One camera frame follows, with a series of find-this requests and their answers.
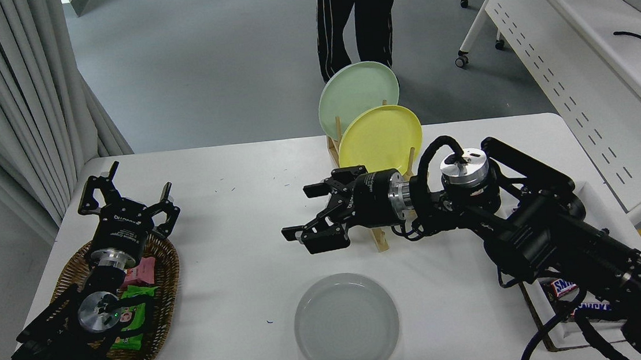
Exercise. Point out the Snickers bar brown wrapper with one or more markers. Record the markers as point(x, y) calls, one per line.
point(593, 311)
point(562, 287)

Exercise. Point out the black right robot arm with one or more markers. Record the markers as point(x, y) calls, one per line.
point(545, 230)

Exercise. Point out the person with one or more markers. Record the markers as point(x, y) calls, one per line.
point(335, 16)

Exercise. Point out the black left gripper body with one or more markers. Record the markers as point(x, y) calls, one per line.
point(124, 229)

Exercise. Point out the pink snack packet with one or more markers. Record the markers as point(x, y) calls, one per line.
point(144, 271)

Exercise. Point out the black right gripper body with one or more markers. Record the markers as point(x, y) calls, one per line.
point(371, 199)

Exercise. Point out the long white desk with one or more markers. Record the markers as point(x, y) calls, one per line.
point(575, 36)

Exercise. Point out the grey curtain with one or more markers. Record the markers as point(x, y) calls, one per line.
point(6, 103)

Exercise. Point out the wooden plate rack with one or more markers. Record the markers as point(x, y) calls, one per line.
point(382, 243)

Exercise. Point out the pale green plate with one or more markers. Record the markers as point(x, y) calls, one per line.
point(353, 93)

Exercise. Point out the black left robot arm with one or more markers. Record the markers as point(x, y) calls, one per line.
point(51, 354)

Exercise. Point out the green snack packet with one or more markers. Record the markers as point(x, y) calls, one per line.
point(131, 339)

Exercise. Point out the brown wicker basket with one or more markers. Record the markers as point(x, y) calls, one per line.
point(163, 309)

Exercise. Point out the grey plate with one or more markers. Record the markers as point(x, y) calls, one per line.
point(344, 323)

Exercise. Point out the white cardboard tray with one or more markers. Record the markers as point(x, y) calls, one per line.
point(598, 208)

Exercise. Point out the yellow plate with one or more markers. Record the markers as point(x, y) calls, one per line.
point(381, 140)

